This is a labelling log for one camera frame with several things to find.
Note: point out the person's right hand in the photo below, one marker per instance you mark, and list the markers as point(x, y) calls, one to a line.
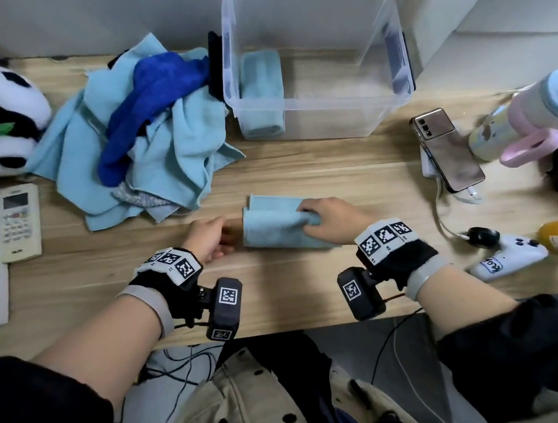
point(342, 219)

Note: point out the person's left hand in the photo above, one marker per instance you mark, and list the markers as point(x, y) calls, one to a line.
point(207, 241)

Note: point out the grey striped towel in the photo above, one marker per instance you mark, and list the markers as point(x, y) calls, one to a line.
point(138, 198)

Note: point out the clear plastic storage box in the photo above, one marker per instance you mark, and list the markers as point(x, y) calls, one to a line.
point(333, 64)

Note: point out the dark blue towel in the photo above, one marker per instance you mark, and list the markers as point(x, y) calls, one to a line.
point(156, 82)

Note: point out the person's left forearm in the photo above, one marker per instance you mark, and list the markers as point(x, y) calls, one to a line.
point(100, 352)

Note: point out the person's right forearm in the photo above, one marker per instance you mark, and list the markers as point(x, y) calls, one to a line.
point(462, 304)

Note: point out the black wrist brace with markers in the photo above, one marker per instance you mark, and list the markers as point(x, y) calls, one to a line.
point(398, 256)
point(162, 285)

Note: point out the white power bank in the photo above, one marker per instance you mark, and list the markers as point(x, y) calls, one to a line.
point(427, 166)

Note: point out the rose gold smartphone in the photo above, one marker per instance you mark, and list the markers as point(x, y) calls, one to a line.
point(452, 156)

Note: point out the black round plug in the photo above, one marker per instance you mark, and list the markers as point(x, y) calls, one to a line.
point(483, 237)

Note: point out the beige coat with black buttons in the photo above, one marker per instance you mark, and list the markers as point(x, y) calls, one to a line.
point(239, 402)

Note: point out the white game controller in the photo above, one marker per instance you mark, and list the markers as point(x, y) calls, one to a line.
point(507, 257)

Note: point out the white remote control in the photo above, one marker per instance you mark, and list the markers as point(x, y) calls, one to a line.
point(19, 226)

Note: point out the white shelf unit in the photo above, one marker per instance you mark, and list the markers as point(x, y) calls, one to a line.
point(488, 23)

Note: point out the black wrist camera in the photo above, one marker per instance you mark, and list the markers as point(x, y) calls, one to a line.
point(360, 295)
point(224, 309)

